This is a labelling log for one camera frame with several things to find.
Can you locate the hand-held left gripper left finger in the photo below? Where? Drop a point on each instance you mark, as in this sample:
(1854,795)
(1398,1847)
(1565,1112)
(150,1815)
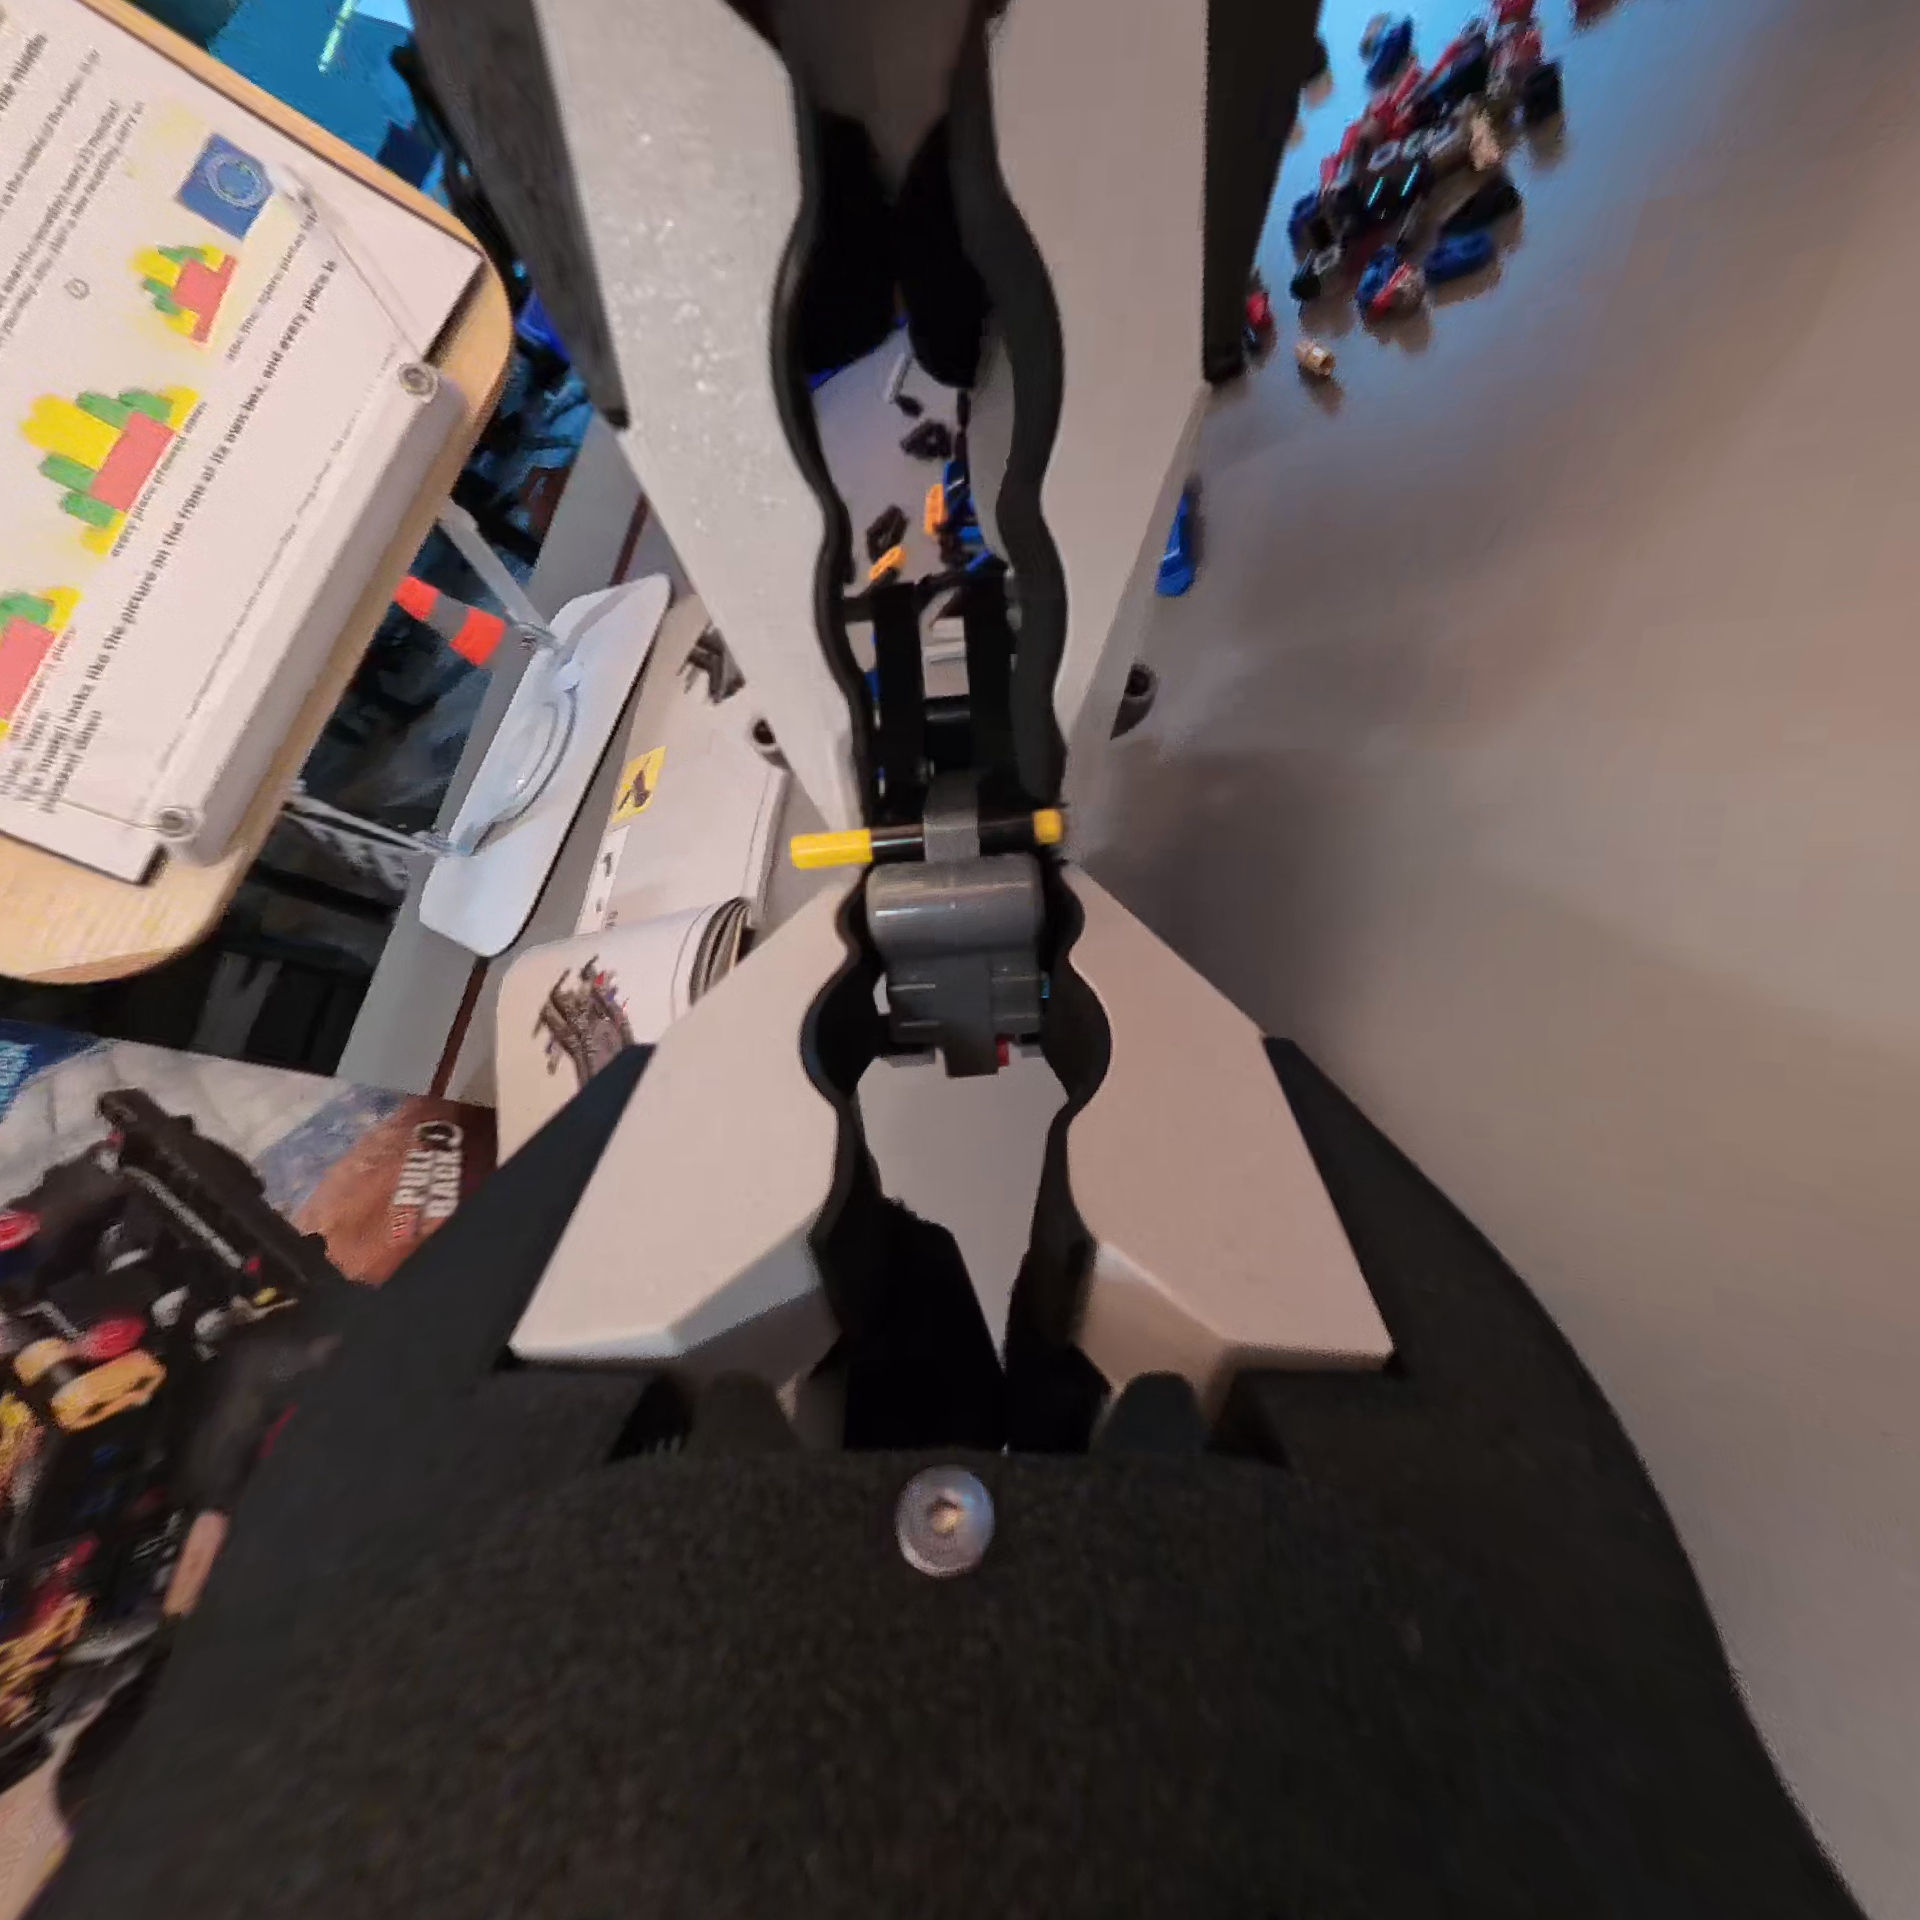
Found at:
(692,1172)

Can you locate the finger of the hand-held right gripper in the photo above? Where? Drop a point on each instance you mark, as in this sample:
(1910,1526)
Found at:
(676,270)
(1126,301)

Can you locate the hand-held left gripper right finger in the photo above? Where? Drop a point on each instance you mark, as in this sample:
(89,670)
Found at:
(1214,1185)

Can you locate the yellow lego axle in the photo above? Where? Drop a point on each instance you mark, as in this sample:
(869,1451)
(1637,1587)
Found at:
(827,849)

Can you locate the grey and black lego assembly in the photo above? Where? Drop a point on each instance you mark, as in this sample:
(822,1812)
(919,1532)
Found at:
(954,932)

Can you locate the small tan lego piece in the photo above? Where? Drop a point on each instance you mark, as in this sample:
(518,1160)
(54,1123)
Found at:
(1317,360)

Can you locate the blue lego beam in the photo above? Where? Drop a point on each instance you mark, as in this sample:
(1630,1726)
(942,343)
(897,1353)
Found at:
(1181,540)

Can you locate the lego instruction booklet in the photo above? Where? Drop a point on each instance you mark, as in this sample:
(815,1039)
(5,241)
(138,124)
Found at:
(676,870)

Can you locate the lego set box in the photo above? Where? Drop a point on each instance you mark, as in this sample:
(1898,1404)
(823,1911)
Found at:
(150,1349)

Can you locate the heap of red blue bricks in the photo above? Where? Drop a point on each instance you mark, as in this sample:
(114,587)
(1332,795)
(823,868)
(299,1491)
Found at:
(1426,165)

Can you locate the orange striped traffic cone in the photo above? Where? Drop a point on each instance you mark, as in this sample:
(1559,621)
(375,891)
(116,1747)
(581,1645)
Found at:
(451,622)

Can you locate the wooden sign board with paper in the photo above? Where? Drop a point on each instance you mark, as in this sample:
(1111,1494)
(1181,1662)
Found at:
(226,451)

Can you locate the white stand base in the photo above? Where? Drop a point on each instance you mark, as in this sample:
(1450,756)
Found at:
(586,704)

